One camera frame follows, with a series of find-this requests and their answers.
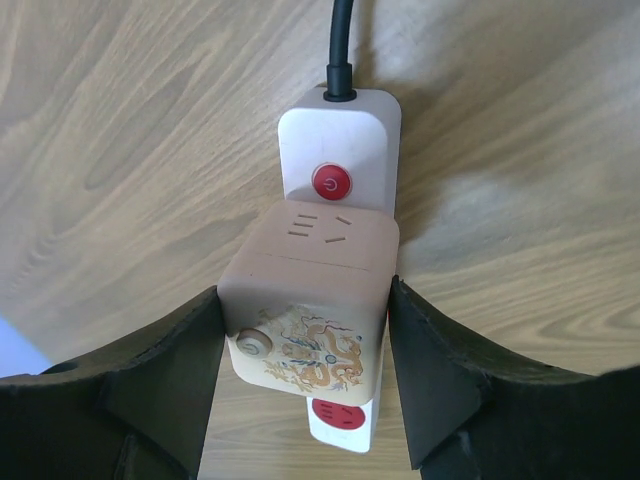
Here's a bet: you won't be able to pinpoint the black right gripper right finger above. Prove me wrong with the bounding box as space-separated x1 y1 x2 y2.
389 279 639 479

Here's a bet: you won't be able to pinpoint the black bundled power cord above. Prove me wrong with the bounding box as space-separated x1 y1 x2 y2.
323 0 359 101

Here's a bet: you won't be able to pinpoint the beige cube adapter dragon print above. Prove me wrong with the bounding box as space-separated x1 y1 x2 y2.
217 200 399 406

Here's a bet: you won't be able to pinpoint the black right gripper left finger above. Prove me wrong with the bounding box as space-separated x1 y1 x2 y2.
1 288 225 479

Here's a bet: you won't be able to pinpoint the white power strip red sockets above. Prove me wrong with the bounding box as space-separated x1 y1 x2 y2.
278 87 402 453

